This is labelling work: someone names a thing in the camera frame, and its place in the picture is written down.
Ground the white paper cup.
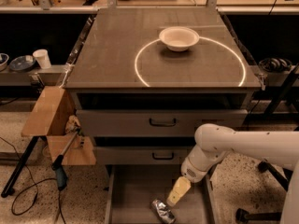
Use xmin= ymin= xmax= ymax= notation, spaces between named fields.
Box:
xmin=33 ymin=49 xmax=51 ymax=69

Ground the grey drawer cabinet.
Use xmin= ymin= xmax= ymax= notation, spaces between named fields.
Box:
xmin=64 ymin=7 xmax=262 ymax=173

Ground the black coiled cable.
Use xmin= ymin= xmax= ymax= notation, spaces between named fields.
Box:
xmin=258 ymin=57 xmax=293 ymax=74

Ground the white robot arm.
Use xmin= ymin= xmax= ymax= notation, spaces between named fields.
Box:
xmin=167 ymin=124 xmax=299 ymax=224

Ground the grey bottom drawer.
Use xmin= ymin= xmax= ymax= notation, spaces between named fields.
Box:
xmin=105 ymin=165 xmax=220 ymax=224

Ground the grey drawer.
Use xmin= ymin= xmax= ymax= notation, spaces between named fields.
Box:
xmin=93 ymin=147 xmax=191 ymax=165
xmin=77 ymin=109 xmax=248 ymax=137
xmin=105 ymin=165 xmax=220 ymax=224

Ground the wooden side shelf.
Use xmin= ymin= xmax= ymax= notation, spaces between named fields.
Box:
xmin=21 ymin=86 xmax=96 ymax=165

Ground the black table leg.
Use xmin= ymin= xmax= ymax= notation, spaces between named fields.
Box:
xmin=1 ymin=136 xmax=38 ymax=198

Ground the blue handled tool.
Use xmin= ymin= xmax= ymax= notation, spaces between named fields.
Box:
xmin=51 ymin=131 xmax=79 ymax=191

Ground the grey top drawer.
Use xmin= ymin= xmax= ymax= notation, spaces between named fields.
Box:
xmin=77 ymin=109 xmax=248 ymax=137

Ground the white bowl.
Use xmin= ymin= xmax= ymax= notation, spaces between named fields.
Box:
xmin=159 ymin=26 xmax=200 ymax=52

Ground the small bowl at left edge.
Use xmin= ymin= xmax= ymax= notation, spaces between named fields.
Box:
xmin=0 ymin=53 xmax=9 ymax=71

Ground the grey middle drawer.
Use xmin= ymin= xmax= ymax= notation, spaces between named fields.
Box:
xmin=93 ymin=147 xmax=191 ymax=165

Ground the blue plate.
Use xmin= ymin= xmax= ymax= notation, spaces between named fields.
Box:
xmin=8 ymin=55 xmax=36 ymax=72

